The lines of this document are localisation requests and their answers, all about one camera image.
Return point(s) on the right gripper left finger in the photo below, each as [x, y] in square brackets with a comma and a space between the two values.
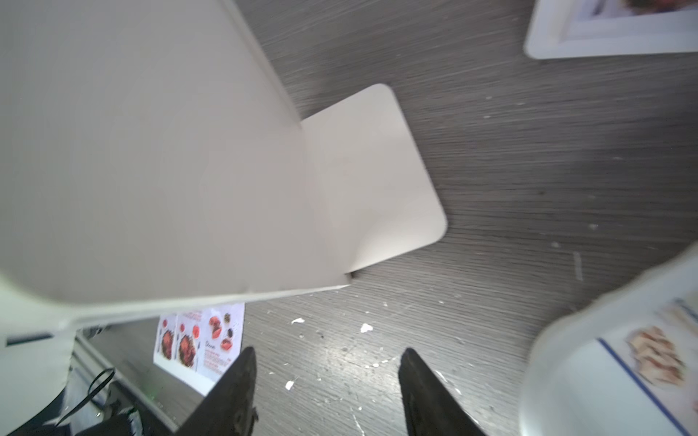
[228, 409]

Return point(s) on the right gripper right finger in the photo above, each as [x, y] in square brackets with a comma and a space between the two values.
[429, 408]

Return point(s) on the pink special menu sheet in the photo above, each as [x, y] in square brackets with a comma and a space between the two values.
[207, 343]

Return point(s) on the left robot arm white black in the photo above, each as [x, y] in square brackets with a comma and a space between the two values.
[47, 390]

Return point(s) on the white plastic tray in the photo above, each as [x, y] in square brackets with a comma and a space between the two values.
[572, 386]

